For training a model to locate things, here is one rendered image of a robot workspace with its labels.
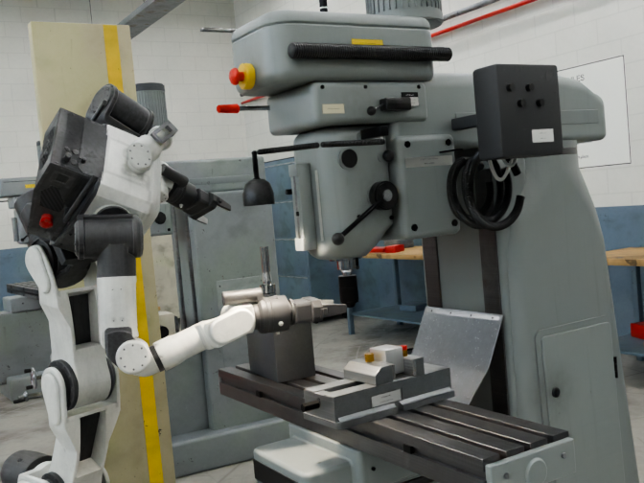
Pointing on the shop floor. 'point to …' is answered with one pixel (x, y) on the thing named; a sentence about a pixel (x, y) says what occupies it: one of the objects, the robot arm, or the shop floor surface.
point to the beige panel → (65, 91)
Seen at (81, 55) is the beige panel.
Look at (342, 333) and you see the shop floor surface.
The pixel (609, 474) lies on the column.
